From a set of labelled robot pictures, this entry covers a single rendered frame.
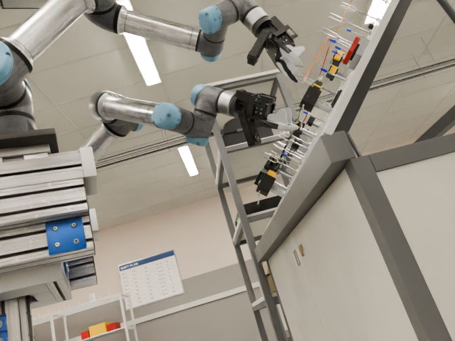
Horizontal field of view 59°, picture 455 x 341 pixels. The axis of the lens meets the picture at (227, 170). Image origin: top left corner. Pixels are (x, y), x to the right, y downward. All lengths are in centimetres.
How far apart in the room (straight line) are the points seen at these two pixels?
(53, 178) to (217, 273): 765
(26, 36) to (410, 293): 109
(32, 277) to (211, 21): 88
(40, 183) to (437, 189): 92
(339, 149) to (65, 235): 71
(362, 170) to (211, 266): 794
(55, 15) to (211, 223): 783
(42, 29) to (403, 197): 100
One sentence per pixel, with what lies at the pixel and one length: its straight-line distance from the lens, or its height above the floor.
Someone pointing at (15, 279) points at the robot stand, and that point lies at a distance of 120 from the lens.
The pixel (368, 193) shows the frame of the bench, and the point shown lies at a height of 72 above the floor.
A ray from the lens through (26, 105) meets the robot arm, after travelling 128.
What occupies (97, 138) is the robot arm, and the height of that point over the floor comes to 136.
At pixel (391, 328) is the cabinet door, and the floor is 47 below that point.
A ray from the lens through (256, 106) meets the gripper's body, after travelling 120.
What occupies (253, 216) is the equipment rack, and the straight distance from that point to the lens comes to 204.
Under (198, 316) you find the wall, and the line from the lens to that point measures 865.
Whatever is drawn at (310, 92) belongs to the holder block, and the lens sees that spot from 122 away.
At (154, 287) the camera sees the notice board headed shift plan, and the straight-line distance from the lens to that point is 882.
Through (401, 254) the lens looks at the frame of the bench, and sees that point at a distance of 82.
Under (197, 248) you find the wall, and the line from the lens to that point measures 879.
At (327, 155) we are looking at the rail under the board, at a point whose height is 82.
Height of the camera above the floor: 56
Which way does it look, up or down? 21 degrees up
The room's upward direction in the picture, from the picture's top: 17 degrees counter-clockwise
